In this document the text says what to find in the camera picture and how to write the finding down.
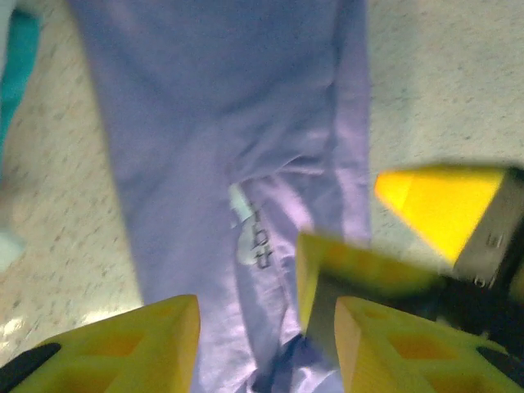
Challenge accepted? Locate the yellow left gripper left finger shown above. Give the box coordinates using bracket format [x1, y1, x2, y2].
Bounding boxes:
[0, 294, 201, 393]

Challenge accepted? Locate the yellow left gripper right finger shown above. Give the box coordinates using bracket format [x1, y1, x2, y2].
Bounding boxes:
[335, 296, 524, 393]

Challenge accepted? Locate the purple printed t-shirt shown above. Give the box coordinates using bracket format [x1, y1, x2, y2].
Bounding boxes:
[67, 0, 373, 393]

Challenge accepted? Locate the teal folded t-shirt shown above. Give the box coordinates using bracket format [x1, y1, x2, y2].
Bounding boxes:
[0, 7, 42, 156]

